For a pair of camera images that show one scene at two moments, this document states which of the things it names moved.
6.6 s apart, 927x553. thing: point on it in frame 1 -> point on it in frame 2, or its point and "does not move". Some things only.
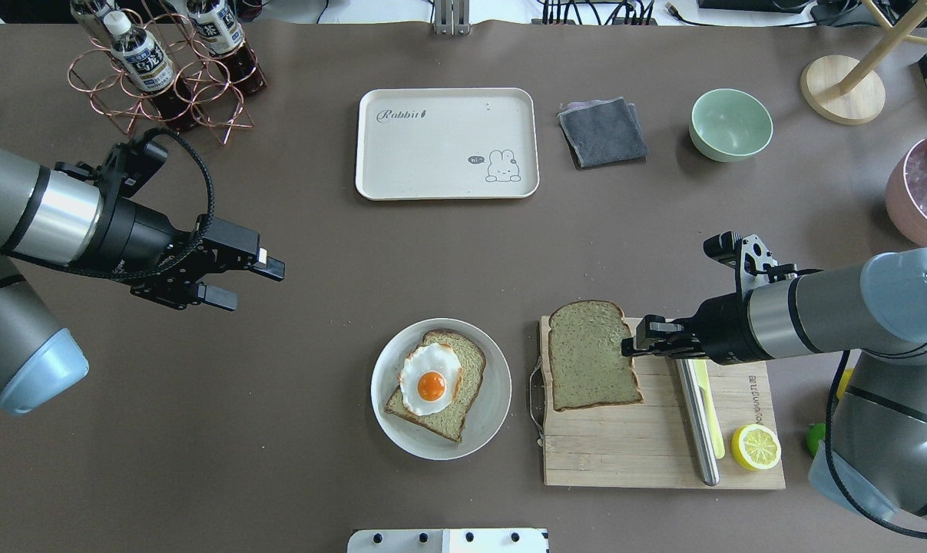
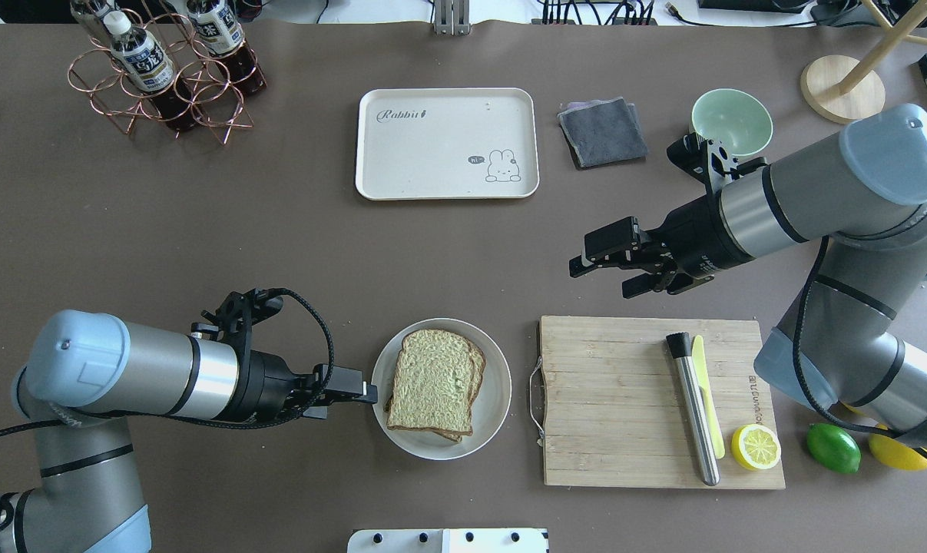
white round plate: (488, 410) does not move
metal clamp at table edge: (451, 17) does not move
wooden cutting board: (654, 442) does not move
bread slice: (588, 368) -> (432, 382)
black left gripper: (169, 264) -> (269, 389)
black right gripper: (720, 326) -> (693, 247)
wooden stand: (849, 91) does not move
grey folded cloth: (604, 132) does not move
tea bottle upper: (144, 60) does not move
